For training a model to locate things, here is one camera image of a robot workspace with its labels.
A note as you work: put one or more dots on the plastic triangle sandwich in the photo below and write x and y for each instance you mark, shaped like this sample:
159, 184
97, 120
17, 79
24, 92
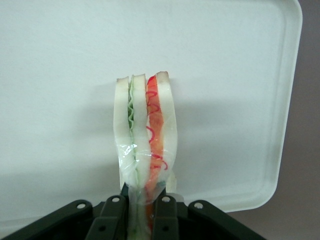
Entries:
140, 125

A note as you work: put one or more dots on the cream plastic tray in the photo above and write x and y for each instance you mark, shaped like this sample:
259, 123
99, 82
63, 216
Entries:
62, 75

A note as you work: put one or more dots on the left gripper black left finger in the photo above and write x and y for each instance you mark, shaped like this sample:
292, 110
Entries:
75, 220

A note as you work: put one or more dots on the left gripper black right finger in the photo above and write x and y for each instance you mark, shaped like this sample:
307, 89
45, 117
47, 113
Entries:
190, 222

